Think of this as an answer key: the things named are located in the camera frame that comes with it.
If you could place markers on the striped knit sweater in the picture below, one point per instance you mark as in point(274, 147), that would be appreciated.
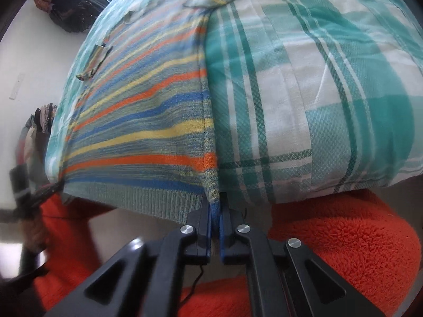
point(141, 135)

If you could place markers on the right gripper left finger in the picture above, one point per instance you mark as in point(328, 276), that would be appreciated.
point(143, 279)

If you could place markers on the white wall switch plate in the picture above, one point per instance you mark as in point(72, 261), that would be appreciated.
point(17, 85)

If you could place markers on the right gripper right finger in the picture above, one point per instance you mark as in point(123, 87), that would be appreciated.
point(285, 278)

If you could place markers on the clothes pile beside bed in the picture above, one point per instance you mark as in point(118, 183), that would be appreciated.
point(33, 141)

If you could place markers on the teal plaid bed cover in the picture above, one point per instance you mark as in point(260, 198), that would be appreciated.
point(309, 97)

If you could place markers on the person's left hand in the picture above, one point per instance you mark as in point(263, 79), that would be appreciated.
point(34, 233)

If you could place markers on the dark clothes hanging on wall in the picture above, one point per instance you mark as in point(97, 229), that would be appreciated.
point(74, 16)

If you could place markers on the red fleece garment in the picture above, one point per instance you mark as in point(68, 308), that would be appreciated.
point(356, 233)

